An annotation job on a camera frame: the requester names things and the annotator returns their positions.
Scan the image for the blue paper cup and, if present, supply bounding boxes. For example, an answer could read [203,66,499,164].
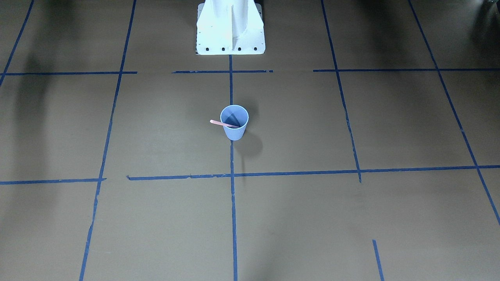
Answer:
[220,105,249,141]

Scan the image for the pink chopstick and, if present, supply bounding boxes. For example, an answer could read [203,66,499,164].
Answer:
[209,119,240,129]

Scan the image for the white pedestal column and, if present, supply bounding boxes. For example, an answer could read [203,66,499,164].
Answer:
[195,0,266,55]

